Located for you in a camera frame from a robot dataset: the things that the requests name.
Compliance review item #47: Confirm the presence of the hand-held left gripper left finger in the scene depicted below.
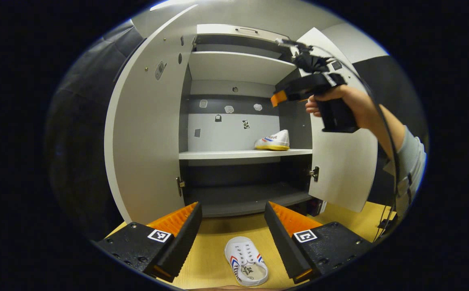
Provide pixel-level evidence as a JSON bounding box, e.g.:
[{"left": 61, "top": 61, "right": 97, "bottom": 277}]
[{"left": 96, "top": 202, "right": 203, "bottom": 283}]

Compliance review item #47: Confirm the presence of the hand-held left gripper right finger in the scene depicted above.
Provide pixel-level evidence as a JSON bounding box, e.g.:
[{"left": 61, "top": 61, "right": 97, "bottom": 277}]
[{"left": 264, "top": 201, "right": 374, "bottom": 284}]

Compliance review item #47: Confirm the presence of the white canvas shoe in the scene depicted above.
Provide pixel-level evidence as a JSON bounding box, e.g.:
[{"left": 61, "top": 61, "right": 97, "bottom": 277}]
[
  {"left": 254, "top": 129, "right": 290, "bottom": 151},
  {"left": 224, "top": 236, "right": 269, "bottom": 287}
]

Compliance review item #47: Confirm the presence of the white shoe cabinet door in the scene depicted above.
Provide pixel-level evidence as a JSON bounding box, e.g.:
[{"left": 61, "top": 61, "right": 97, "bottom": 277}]
[
  {"left": 297, "top": 27, "right": 379, "bottom": 213},
  {"left": 104, "top": 4, "right": 199, "bottom": 225}
]

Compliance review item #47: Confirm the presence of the white cabinet drawer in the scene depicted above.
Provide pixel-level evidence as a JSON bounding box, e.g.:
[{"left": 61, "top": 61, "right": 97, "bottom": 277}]
[{"left": 196, "top": 23, "right": 289, "bottom": 43}]

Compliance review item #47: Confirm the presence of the small printed box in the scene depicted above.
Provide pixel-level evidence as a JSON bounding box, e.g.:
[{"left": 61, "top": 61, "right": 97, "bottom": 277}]
[{"left": 307, "top": 198, "right": 327, "bottom": 217}]

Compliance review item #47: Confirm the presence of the black backdrop cloth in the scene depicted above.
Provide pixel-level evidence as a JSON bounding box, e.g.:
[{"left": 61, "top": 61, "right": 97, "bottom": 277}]
[{"left": 44, "top": 20, "right": 429, "bottom": 243}]

